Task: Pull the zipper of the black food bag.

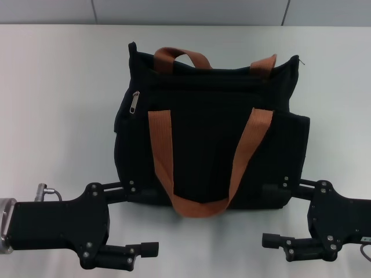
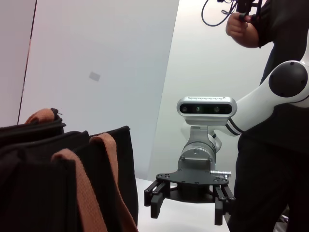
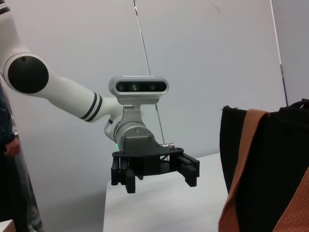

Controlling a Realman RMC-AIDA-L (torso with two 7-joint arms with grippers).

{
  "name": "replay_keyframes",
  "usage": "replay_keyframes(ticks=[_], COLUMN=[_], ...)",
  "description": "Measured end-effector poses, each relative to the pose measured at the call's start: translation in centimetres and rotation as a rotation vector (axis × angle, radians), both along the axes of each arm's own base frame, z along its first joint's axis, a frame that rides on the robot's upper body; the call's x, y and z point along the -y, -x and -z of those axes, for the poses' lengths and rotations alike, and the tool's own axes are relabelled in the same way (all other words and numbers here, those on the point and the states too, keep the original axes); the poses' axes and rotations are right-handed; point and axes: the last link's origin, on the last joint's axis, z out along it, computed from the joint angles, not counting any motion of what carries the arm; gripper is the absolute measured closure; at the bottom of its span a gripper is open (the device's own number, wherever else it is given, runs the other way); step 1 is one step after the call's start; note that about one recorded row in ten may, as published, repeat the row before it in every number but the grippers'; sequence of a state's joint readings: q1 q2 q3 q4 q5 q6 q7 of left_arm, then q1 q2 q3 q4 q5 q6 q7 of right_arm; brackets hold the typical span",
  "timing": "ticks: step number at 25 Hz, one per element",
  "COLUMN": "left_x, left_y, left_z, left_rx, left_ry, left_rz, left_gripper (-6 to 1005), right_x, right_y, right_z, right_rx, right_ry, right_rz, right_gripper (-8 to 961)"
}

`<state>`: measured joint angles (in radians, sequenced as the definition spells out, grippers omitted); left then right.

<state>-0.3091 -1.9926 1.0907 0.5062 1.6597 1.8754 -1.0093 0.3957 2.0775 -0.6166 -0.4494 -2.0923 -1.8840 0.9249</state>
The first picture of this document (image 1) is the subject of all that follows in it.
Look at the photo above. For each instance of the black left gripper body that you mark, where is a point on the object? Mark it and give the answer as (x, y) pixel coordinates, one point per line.
(58, 226)

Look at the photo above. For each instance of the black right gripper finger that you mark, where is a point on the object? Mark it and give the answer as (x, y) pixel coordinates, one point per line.
(304, 249)
(298, 189)

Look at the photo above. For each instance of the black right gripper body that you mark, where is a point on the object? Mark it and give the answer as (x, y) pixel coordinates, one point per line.
(342, 220)

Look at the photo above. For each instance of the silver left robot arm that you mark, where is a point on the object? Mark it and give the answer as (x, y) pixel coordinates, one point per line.
(4, 220)

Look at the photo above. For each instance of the silver zipper pull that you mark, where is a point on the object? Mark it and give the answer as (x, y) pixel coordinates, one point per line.
(134, 104)

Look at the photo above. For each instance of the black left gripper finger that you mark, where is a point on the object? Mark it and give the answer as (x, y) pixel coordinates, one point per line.
(119, 191)
(127, 253)

